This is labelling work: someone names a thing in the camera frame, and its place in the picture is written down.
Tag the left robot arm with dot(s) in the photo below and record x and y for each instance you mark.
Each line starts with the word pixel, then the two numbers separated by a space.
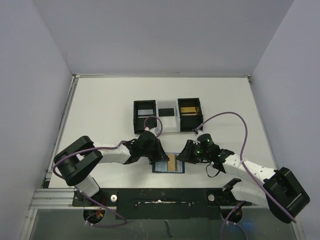
pixel 75 163

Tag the black bin with silver card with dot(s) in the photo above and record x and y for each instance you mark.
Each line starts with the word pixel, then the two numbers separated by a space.
pixel 139 122

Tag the blue leather card holder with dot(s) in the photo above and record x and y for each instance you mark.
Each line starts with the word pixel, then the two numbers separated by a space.
pixel 161 167

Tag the black bin with gold card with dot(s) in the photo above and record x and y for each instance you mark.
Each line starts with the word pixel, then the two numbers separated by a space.
pixel 189 123

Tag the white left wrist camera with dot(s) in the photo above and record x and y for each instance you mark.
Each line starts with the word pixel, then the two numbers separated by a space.
pixel 154 130

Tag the white middle bin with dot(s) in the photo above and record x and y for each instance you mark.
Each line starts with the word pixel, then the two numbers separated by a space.
pixel 171 124

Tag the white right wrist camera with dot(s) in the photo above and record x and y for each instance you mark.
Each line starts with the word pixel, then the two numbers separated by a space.
pixel 197 134

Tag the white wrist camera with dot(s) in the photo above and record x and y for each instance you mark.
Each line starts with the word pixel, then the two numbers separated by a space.
pixel 197 134
pixel 154 130

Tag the black card from holder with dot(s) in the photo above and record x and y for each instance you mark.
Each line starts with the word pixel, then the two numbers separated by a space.
pixel 166 112

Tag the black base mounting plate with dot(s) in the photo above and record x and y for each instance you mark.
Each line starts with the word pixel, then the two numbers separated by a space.
pixel 161 211

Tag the gold striped card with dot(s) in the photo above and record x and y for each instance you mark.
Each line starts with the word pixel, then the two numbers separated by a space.
pixel 173 165

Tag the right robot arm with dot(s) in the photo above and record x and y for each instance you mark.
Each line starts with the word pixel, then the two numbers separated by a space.
pixel 275 189

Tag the aluminium rail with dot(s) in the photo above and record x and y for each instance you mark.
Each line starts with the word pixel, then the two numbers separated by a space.
pixel 65 198
pixel 66 110

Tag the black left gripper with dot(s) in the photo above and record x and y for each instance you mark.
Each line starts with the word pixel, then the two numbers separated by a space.
pixel 157 152

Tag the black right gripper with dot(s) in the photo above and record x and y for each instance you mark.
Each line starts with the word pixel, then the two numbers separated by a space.
pixel 189 151

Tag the silver credit card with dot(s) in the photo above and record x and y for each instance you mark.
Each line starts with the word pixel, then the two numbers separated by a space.
pixel 145 112

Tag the aluminium front rail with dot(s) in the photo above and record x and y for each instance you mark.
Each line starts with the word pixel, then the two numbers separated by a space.
pixel 65 198

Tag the aluminium left side rail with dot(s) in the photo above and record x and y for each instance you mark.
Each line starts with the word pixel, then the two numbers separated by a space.
pixel 66 110

